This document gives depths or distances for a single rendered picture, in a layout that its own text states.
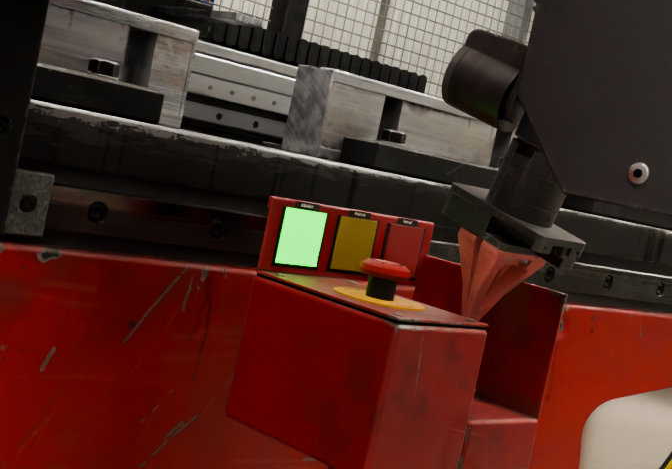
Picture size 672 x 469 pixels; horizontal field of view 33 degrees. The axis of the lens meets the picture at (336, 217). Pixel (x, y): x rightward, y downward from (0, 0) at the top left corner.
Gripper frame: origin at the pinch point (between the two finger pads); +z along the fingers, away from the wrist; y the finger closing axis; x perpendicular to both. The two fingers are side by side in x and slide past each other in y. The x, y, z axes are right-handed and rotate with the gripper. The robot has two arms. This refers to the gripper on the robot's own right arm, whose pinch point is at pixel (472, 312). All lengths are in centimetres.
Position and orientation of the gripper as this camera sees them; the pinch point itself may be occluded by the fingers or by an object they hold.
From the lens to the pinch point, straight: 94.8
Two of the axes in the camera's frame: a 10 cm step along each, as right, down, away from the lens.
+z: -3.7, 9.0, 2.3
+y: -6.2, -4.3, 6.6
